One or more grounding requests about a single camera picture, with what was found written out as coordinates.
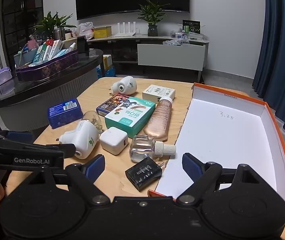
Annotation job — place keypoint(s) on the black stand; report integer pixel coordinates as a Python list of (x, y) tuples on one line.
[(82, 45)]

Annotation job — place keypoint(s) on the metal tumbler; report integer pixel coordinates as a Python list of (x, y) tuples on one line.
[(59, 33)]

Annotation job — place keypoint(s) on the white charger cube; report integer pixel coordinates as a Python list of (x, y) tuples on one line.
[(112, 140)]

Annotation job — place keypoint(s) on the rose gold bottle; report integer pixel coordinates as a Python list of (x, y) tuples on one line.
[(160, 120)]

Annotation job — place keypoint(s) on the group of toiletry boxes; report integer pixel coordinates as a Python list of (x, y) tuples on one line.
[(50, 51)]

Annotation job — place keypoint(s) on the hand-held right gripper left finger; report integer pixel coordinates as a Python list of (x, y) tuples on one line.
[(96, 166)]

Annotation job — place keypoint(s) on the black glass coffee table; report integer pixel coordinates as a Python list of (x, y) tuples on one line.
[(32, 88)]

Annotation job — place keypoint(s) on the large leafy potted plant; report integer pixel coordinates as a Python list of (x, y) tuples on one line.
[(51, 22)]

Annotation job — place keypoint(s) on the dark cartoon print box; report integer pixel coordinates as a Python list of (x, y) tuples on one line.
[(110, 105)]

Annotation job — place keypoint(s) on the pile of small packets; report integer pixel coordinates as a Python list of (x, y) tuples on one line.
[(180, 35)]

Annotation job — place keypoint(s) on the purple patterned tin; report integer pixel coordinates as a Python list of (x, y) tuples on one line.
[(47, 68)]

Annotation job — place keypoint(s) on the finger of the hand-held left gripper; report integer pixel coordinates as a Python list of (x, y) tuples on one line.
[(20, 137), (45, 149)]

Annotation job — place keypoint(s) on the clear refill bottle white cap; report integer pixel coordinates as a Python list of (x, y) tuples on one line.
[(142, 148)]

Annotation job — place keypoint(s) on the small purple container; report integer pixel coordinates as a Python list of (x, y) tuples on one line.
[(3, 76)]

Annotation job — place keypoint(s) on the white plastic bag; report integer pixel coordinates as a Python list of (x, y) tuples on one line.
[(85, 30)]

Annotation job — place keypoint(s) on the pink box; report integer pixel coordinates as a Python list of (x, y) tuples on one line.
[(33, 44)]

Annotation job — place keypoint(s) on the black charger plug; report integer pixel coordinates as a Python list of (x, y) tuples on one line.
[(143, 173)]

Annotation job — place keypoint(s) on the potted plant in dark vase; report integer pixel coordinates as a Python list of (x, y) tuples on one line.
[(153, 15)]

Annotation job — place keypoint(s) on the dark grid window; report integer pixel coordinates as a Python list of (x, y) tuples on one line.
[(20, 25)]

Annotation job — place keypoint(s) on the clear plastic wrap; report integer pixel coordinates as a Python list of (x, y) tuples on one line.
[(172, 43)]

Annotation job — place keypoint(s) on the orange white cardboard box lid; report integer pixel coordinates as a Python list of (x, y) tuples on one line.
[(220, 142)]

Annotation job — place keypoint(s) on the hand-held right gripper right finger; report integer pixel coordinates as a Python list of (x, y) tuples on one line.
[(192, 167)]

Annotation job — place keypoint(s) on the green and black box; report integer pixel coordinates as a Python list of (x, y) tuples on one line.
[(192, 27)]

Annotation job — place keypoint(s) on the blue plastic bag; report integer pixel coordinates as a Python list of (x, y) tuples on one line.
[(106, 72)]

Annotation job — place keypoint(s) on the blue curtain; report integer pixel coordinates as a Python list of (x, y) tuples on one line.
[(277, 42)]

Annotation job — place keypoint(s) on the white router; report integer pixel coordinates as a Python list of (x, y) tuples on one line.
[(125, 30)]

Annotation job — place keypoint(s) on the white and yellow carton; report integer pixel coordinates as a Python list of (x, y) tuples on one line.
[(107, 61)]

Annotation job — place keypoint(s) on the white plug-in vaporizer with bottle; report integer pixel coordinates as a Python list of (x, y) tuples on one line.
[(85, 137)]

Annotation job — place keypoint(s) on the small white box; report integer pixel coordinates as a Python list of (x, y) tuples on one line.
[(157, 92)]

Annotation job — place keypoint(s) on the yellow box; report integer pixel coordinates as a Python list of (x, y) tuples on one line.
[(102, 32)]

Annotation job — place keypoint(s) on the white spray bottle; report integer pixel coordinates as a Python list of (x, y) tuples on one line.
[(71, 47)]

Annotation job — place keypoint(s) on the teal and white box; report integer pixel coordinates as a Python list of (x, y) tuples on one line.
[(130, 117)]

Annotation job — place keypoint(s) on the white tv cabinet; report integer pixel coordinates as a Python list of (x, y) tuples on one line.
[(170, 55)]

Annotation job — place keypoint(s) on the blue tin box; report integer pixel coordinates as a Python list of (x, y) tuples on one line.
[(65, 113)]

